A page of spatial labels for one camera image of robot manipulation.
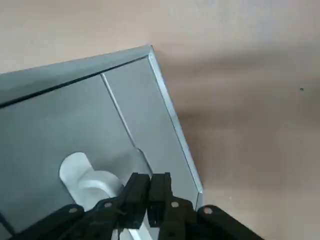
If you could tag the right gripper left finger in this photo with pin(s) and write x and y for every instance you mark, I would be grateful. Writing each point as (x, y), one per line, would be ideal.
(135, 200)

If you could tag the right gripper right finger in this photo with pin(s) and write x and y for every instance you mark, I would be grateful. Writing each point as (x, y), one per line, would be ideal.
(162, 197)

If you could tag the gray drawer with notch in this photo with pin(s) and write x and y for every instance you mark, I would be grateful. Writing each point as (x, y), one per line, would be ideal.
(150, 112)

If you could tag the gray drawer cabinet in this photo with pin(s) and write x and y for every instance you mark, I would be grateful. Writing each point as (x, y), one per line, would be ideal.
(75, 68)

